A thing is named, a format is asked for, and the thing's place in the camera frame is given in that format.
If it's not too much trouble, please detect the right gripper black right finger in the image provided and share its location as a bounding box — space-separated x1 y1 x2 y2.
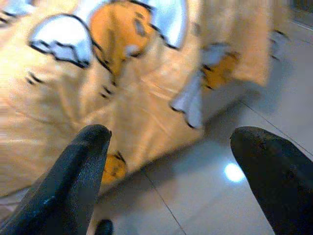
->
230 126 313 235

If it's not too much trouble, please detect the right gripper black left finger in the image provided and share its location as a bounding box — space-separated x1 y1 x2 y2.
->
0 124 112 235

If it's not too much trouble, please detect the orange quilt with white pattern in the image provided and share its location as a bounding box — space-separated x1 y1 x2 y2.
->
0 0 291 196

